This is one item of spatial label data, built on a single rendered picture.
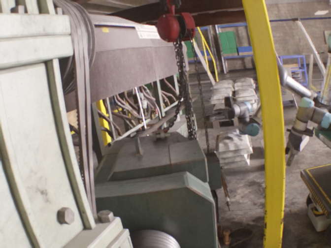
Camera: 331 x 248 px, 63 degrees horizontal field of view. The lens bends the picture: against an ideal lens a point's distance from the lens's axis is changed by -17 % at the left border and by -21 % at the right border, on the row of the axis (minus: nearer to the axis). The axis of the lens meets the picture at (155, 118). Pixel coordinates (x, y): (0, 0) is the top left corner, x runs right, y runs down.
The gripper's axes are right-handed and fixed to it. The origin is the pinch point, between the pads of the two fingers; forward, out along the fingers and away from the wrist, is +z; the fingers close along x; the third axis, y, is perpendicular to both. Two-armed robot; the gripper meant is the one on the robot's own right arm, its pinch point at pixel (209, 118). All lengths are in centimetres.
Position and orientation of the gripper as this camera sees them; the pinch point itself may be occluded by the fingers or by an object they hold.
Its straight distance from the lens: 178.3
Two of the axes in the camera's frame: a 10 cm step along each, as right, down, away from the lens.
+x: -4.7, -0.8, 8.8
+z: -8.7, 2.2, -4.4
